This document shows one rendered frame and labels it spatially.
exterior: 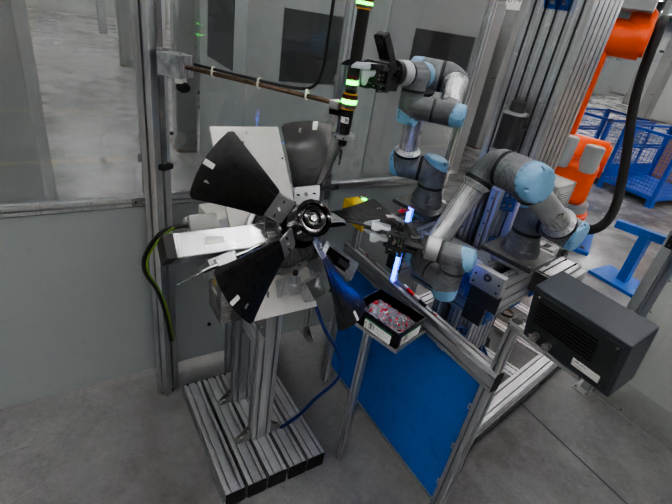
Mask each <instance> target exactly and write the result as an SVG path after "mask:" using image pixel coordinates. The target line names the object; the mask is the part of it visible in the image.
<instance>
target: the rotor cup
mask: <svg viewBox="0 0 672 504"><path fill-rule="evenodd" d="M295 208H297V209H296V210H295V211H293V210H294V209H295ZM292 211H293V212H292ZM313 214H314V215H316V216H317V220H316V221H312V219H311V216H312V215H313ZM330 226H331V214H330V212H329V210H328V208H327V207H326V205H325V204H323V203H322V202H321V201H319V200H316V199H307V200H305V201H303V202H301V203H300V204H298V205H297V206H294V207H293V208H292V209H291V211H290V212H289V214H288V215H287V216H286V218H285V219H284V220H283V222H282V223H281V224H280V223H277V231H278V234H279V236H280V237H281V236H282V235H283V234H284V233H285V232H286V231H287V229H288V228H289V227H291V228H292V230H293V235H294V239H295V247H294V248H295V249H303V248H306V247H309V246H310V245H312V243H311V242H312V241H314V240H315V239H317V238H319V237H321V236H323V235H324V234H326V233H327V231H328V230H329V228H330ZM299 231H302V233H300V234H297V232H299Z"/></svg>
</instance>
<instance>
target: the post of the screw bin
mask: <svg viewBox="0 0 672 504"><path fill-rule="evenodd" d="M371 342H372V337H371V336H369V335H368V334H366V333H365V332H364V331H363V335H362V340H361V344H360V348H359V353H358V357H357V361H356V366H355V370H354V375H353V379H352V383H351V388H350V392H349V396H348V401H347V405H346V410H345V414H344V418H343V423H342V427H341V431H340V436H339V440H338V445H337V449H336V453H335V457H336V458H338V460H340V459H341V458H343V457H344V453H345V449H346V445H347V441H348V437H349V433H350V428H351V424H352V420H353V416H354V412H355V408H356V404H357V400H358V396H359V392H360V387H361V383H362V379H363V375H364V371H365V367H366V363H367V359H368V355H369V351H370V346H371Z"/></svg>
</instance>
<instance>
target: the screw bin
mask: <svg viewBox="0 0 672 504"><path fill-rule="evenodd" d="M362 299H363V300H364V301H365V303H366V306H367V305H369V304H370V303H373V302H374V301H377V300H378V299H381V300H382V301H384V302H385V303H388V305H391V307H393V308H395V309H398V311H399V312H401V313H402V314H405V315H406V316H408V317H410V319H412V320H413V321H415V322H417V323H415V324H414V325H412V326H410V327H409V328H407V329H406V330H404V331H403V332H401V333H400V334H399V333H397V332H396V331H394V330H393V329H391V328H390V327H388V326H387V325H385V324H384V323H382V322H381V321H379V320H378V319H377V318H375V317H374V316H372V315H371V314H369V313H368V312H366V311H365V310H364V313H363V315H362V317H361V318H360V319H359V321H358V322H357V323H358V324H359V325H361V326H362V327H364V328H365V329H366V330H368V331H369V332H371V333H372V334H374V335H375V336H376V337H378V338H379V339H381V340H382V341H384V342H385V343H387V344H388V345H389V346H391V347H392V348H394V349H395V350H396V349H397V348H399V347H400V346H401V345H403V344H404V343H406V342H407V341H409V340H410V339H412V338H413V337H415V336H416V335H417V334H419V333H420V332H421V330H422V327H423V324H424V321H425V320H426V319H427V317H425V316H424V315H422V314H421V313H419V312H417V311H416V310H414V309H413V308H411V307H409V306H408V305H406V304H405V303H403V302H401V301H400V300H398V299H397V298H395V297H393V296H392V295H390V294H389V293H387V292H385V291H384V290H382V289H379V290H377V291H375V292H373V293H371V294H369V295H367V296H365V297H363V298H362Z"/></svg>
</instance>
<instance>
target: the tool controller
mask: <svg viewBox="0 0 672 504"><path fill-rule="evenodd" d="M658 330H659V326H657V325H656V324H654V323H652V322H650V321H649V320H647V319H645V318H644V317H642V316H640V315H638V314H637V313H635V312H633V311H632V310H630V309H628V308H626V307H625V306H623V305H621V304H619V303H618V302H616V301H614V300H613V299H611V298H609V297H607V296H606V295H604V294H602V293H601V292H599V291H597V290H595V289H594V288H592V287H590V286H588V285H587V284H585V283H583V282H582V281H580V280H578V279H576V278H575V277H573V276H571V275H570V274H568V273H566V272H564V271H560V272H559V273H557V274H555V275H553V276H552V277H550V278H548V279H546V280H545V281H543V282H541V283H539V284H538V285H536V287H535V290H534V294H533V298H532V302H531V306H530V309H529V313H528V317H527V321H526V325H525V329H524V332H523V334H524V335H525V336H527V337H528V338H529V339H530V340H531V341H532V342H535V343H536V344H537V345H539V346H540V347H541V348H542V349H543V350H544V351H546V352H548V353H549V354H550V355H552V356H553V357H554V358H556V359H557V360H558V361H560V362H561V363H562V364H564V365H565V366H566V367H568V368H569V369H570V370H572V371H573V372H574V373H576V374H577V375H578V376H580V377H581V378H582V379H584V380H585V381H586V382H588V383H589V384H590V385H592V386H593V387H594V388H596V389H597V390H598V391H600V392H601V393H602V394H604V395H605V396H607V397H609V396H610V395H612V394H613V393H614V392H616V391H617V390H618V389H619V388H621V387H622V386H623V385H625V384H626V383H627V382H628V381H630V380H631V379H632V378H633V377H634V376H635V374H636V372H637V370H638V368H639V366H640V364H641V362H642V360H643V358H644V357H645V355H646V353H647V351H648V349H649V347H650V345H651V343H652V341H653V340H654V338H655V336H656V334H657V332H658Z"/></svg>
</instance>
